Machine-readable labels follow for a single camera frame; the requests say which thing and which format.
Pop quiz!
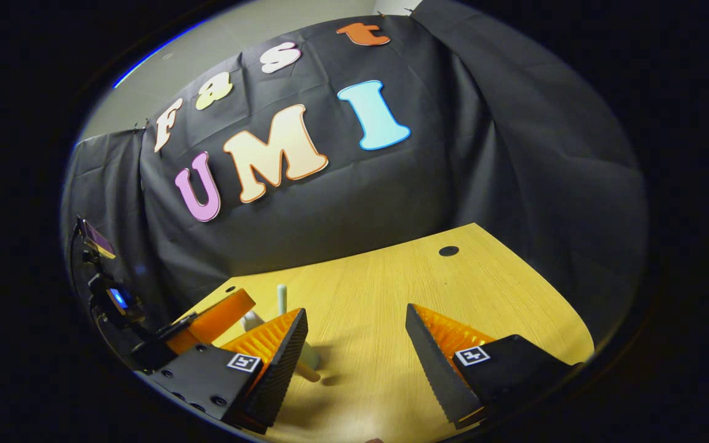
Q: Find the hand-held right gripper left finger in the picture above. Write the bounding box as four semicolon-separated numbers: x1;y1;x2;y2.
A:
145;308;309;434

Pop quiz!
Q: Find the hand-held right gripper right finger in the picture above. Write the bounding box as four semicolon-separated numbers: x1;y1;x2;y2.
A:
405;303;580;430

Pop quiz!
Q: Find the pale cup with wooden handle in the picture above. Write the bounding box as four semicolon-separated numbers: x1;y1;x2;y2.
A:
293;340;322;383

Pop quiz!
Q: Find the wooden desktop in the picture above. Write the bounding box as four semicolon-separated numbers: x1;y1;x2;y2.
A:
173;223;595;443

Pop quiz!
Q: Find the black backdrop cloth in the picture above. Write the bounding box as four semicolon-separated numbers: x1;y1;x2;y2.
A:
60;0;649;345

